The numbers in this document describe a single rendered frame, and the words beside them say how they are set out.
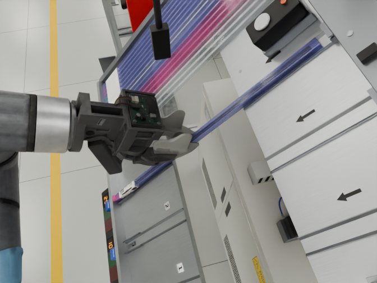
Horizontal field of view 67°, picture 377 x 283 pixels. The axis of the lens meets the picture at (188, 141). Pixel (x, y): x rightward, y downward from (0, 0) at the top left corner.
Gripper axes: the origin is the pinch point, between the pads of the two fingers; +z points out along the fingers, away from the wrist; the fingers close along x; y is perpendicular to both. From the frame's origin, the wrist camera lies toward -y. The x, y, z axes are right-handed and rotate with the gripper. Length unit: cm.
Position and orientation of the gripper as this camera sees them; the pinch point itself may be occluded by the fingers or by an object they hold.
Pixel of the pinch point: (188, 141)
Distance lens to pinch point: 51.1
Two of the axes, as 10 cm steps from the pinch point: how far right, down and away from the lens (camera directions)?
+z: 8.6, 0.5, 5.1
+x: -2.4, -8.4, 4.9
